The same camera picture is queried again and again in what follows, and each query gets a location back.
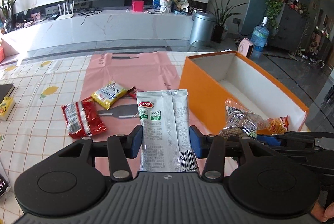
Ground checkered white tablecloth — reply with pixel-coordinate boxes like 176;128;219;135
0;50;233;204

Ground dark cabinet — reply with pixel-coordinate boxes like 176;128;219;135
268;5;307;53

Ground potted green plant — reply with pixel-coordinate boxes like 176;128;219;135
208;0;247;43

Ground white marble tv console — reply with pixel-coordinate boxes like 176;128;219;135
2;10;192;53

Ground silver trash can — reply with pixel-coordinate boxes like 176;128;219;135
189;11;216;48

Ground clear green pastry pack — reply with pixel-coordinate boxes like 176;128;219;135
219;98;269;139

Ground operator right hand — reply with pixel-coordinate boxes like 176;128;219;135
311;195;334;222

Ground yellow snack packet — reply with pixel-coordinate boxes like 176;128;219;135
91;81;127;110

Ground yellow tissue pack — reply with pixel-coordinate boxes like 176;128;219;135
0;97;16;121

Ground blue water bottle jug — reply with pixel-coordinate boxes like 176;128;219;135
250;16;269;59

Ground pink piggy appliance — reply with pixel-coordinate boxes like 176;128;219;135
237;38;254;58

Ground white long sachet pack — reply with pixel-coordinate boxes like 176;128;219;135
137;89;198;173

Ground red box on console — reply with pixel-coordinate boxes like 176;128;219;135
131;0;144;12

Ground red white snack bag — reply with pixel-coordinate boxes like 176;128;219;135
61;97;107;139

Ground black book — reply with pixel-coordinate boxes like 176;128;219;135
0;84;15;101

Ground white wifi router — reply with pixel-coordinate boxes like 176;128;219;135
57;2;75;20

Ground left potted plant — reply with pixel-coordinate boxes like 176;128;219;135
1;0;17;33

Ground dark red snack bar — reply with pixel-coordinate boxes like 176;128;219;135
124;87;143;99

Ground red fries snack bag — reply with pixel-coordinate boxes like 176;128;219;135
267;115;289;134

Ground orange white cardboard box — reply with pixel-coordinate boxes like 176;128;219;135
179;51;309;134

